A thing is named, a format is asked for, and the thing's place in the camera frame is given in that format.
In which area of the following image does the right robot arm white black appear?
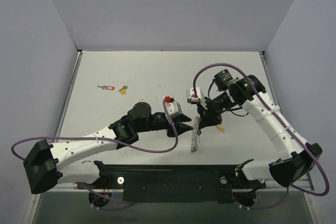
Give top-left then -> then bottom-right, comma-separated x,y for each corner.
187,69 -> 322,187

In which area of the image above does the metal disc with keyrings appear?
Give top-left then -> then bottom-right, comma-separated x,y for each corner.
191,116 -> 201,153

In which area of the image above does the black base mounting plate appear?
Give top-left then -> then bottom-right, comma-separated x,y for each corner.
78,161 -> 266,206

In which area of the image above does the key with yellow round tag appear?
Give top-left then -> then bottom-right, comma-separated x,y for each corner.
119,85 -> 128,94

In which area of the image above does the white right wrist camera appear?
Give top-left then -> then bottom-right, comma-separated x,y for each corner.
186,87 -> 207,109

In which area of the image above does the key with red tag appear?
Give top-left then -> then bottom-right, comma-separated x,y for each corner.
97,86 -> 115,91

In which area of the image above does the key with long yellow tag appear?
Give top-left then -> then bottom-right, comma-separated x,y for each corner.
216,125 -> 225,132

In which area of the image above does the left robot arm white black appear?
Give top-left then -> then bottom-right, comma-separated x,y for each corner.
23,101 -> 192,194

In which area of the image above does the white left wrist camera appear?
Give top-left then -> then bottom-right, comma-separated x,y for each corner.
163,96 -> 182,119

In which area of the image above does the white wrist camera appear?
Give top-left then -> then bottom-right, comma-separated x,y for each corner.
163,96 -> 182,119
186,87 -> 207,109

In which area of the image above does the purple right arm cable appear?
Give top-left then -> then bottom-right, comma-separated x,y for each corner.
193,63 -> 330,210

